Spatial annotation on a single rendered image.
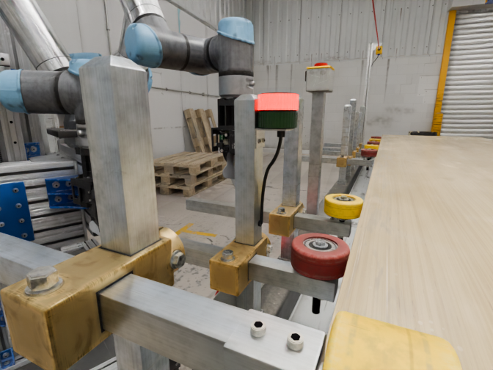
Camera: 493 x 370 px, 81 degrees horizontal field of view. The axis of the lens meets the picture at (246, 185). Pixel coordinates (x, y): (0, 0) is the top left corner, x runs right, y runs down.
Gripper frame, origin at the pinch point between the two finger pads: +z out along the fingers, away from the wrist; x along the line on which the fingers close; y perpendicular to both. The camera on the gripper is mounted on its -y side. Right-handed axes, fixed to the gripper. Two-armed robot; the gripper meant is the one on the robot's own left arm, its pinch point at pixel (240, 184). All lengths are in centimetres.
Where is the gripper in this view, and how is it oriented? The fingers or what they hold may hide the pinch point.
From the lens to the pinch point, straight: 69.6
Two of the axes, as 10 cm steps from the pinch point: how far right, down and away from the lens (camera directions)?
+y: -4.3, 2.1, -8.8
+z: 0.0, 9.7, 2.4
